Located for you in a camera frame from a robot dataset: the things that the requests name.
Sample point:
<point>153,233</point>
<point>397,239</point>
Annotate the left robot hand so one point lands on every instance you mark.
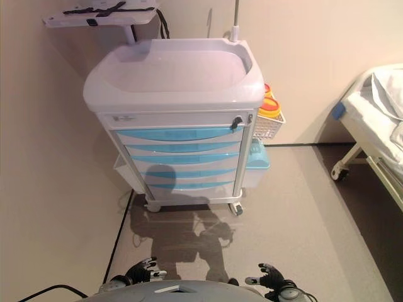
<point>141,273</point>

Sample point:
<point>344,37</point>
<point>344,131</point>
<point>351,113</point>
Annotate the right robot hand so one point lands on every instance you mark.
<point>274,278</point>

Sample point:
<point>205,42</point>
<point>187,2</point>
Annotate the blue-front drawer with medicines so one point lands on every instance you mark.
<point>185,158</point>

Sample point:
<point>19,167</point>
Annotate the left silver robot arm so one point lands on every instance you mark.
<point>113,284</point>

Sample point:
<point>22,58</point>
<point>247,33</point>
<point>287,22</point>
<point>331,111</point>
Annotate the tall blue-front cart drawer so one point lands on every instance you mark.
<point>176,134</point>

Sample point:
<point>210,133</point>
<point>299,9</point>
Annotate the grey robot torso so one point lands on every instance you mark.
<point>176,292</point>

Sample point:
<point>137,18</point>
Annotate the right robot leg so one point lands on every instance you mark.
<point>233,282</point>

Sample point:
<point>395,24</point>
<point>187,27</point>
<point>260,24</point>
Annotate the cart caster wheel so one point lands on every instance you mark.
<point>237,209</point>
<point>154,207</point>

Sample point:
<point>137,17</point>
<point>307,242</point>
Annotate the white side bin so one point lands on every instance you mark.
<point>124,171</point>

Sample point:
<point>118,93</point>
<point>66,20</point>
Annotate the waste bin with blue lid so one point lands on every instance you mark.
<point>258,160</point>

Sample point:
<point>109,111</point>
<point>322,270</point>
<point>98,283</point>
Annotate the bed caster wheel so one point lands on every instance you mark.
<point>340,174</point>

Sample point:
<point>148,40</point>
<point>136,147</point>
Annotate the black key tag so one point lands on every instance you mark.
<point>236,122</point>

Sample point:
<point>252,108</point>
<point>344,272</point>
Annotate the yellow sharps container red lid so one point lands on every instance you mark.
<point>270,108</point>
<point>267,90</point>

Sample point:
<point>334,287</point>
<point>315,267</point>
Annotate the blue bed corner bumper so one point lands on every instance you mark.
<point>339,111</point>

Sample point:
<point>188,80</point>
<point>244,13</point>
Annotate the white hospital bed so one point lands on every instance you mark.
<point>368,126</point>

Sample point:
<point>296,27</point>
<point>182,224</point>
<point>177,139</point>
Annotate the white medical cart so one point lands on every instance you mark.
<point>176,81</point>

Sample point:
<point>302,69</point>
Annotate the white bedding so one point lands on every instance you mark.
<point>384,94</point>

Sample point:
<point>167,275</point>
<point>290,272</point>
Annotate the metal IV pole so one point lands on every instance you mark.
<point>234,31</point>

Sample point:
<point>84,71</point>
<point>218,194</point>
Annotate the white overbed table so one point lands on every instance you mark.
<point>126,17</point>

